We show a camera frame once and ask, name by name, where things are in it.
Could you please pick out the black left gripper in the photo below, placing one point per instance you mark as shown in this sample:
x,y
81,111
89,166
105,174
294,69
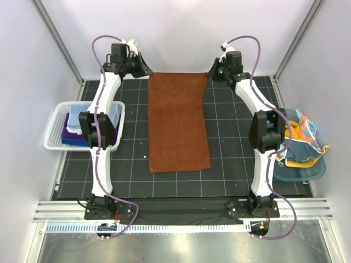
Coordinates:
x,y
143,68

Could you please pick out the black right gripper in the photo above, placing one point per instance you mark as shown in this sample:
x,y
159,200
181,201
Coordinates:
x,y
211,74

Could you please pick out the brown towel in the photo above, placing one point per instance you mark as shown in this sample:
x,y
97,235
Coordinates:
x,y
176,125

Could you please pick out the light blue bear towel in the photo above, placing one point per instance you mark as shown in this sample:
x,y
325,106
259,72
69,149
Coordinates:
x,y
114,113

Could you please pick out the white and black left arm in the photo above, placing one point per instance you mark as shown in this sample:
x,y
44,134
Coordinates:
x,y
98,129

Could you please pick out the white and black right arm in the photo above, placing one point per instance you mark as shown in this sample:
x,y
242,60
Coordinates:
x,y
267,130

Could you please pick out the blue folded towel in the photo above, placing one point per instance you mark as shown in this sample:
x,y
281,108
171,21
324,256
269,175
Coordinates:
x,y
79,143

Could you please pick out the purple folded towel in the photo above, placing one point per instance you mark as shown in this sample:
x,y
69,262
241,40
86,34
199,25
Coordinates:
x,y
71,135

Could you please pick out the multicolour striped towel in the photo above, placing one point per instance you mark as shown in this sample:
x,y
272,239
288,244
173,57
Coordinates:
x,y
304,150

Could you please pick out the blue plastic basin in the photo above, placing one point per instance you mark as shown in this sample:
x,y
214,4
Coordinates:
x,y
284,173

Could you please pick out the white plastic basket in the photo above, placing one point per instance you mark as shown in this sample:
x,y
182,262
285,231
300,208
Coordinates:
x,y
53,140

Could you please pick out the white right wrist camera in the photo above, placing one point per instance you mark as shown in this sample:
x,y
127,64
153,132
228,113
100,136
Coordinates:
x,y
225,47

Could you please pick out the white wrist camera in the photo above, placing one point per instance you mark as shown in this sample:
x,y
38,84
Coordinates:
x,y
132,47
225,47

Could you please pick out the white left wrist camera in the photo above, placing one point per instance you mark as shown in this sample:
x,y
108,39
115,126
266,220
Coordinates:
x,y
132,47

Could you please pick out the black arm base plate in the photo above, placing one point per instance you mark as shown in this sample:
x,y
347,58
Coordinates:
x,y
184,211

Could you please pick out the aluminium frame rail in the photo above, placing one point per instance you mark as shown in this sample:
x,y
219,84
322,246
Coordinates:
x,y
305,209

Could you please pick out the white slotted cable duct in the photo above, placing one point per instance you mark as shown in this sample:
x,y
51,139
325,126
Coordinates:
x,y
109,228

